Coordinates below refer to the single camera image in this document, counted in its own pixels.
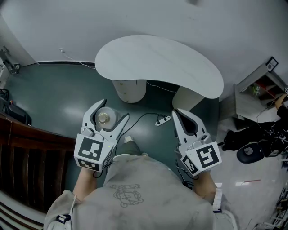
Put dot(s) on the person's grey shirt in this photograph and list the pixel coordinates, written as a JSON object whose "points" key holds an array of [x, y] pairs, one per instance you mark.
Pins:
{"points": [[144, 197]]}

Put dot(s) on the person's grey trousers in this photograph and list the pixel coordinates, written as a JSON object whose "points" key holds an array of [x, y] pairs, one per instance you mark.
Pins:
{"points": [[128, 149]]}

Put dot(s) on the white power strip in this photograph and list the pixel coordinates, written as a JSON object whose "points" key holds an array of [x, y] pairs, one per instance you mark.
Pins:
{"points": [[163, 120]]}

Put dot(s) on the person's white shoe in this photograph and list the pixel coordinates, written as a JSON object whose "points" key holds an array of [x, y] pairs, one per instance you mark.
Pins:
{"points": [[145, 154], [129, 138]]}

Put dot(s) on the black bag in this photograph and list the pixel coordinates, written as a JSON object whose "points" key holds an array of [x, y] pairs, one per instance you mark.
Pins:
{"points": [[15, 111]]}

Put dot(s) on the person's right forearm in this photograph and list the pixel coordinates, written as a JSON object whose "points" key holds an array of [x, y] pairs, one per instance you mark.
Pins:
{"points": [[204, 186]]}

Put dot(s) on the grey shelf unit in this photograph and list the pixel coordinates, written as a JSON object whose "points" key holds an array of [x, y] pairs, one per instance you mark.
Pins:
{"points": [[247, 101]]}

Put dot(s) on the white table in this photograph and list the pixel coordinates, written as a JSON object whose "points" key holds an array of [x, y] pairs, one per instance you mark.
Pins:
{"points": [[157, 60]]}

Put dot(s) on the black framed picture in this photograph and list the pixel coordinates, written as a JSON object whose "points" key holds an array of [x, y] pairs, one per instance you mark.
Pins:
{"points": [[271, 64]]}

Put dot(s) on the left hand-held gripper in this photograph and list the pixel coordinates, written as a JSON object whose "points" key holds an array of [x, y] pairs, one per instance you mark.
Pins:
{"points": [[90, 150]]}

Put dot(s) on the black round stool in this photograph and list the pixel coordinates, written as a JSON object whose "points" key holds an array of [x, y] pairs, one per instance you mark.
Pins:
{"points": [[249, 153]]}

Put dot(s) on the small clear bottle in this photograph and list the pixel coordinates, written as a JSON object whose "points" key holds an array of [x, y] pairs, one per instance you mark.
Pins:
{"points": [[107, 118]]}

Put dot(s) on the grey metal equipment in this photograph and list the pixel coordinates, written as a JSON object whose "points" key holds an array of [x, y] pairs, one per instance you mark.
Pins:
{"points": [[11, 65]]}

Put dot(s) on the small green plant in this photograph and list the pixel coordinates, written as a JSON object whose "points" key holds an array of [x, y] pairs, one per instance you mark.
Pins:
{"points": [[255, 89]]}

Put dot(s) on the dark wooden furniture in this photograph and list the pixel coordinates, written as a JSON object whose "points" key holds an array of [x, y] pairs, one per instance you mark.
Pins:
{"points": [[29, 157]]}

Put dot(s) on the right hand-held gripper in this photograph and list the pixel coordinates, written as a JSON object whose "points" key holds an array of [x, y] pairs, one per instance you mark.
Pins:
{"points": [[202, 157]]}

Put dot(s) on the person's left forearm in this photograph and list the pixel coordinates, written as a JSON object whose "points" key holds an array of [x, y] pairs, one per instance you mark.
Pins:
{"points": [[86, 185]]}

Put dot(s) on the red floor strip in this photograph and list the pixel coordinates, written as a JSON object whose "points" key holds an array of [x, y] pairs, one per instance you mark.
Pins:
{"points": [[252, 180]]}

